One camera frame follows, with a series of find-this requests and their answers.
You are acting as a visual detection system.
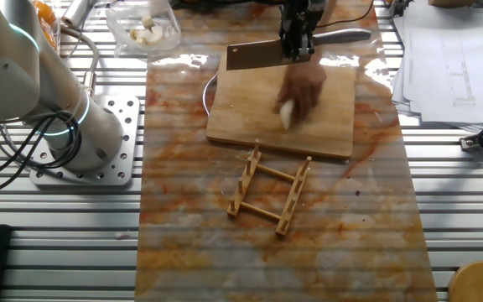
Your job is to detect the steel handle cleaver knife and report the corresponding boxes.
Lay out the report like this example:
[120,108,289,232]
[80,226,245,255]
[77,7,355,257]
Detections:
[226,27,372,71]

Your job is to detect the clear plastic bag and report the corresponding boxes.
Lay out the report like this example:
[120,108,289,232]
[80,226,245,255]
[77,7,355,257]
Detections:
[105,0,183,59]

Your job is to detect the orange fruit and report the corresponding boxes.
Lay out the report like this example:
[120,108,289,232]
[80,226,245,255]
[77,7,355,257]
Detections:
[44,27,60,50]
[35,0,58,25]

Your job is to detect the black base cable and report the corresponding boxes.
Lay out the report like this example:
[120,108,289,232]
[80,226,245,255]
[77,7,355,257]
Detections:
[0,112,81,173]
[0,119,65,192]

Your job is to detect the wooden cutting board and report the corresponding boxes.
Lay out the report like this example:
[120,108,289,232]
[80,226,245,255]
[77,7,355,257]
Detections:
[202,54,356,159]

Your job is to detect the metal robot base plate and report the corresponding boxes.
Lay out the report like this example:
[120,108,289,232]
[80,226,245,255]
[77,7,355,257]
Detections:
[29,94,141,187]

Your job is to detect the white plastic film roll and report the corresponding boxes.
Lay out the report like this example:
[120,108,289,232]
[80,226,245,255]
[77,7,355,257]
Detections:
[60,0,96,28]

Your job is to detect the white paper stack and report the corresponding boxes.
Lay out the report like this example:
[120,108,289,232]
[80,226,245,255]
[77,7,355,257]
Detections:
[391,3,483,128]

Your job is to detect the person left hand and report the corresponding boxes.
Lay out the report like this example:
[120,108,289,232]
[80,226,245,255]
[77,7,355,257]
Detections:
[273,60,328,129]

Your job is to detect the orange marble pattern mat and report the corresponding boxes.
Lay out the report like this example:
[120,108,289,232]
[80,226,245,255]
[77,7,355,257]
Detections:
[134,0,439,302]

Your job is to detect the wooden knife rack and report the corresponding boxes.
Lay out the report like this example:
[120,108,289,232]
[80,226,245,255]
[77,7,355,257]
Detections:
[226,139,313,237]

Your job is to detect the grey hose with connector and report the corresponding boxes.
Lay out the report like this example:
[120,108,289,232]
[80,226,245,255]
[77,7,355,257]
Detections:
[59,24,101,100]

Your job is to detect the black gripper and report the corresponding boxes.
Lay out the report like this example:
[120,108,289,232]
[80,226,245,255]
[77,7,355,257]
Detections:
[278,0,325,64]

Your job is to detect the wooden mug tree stand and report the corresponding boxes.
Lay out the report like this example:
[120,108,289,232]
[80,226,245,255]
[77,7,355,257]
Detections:
[447,260,483,302]

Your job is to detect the long white radish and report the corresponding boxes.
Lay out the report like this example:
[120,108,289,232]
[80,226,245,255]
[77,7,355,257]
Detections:
[278,99,295,131]

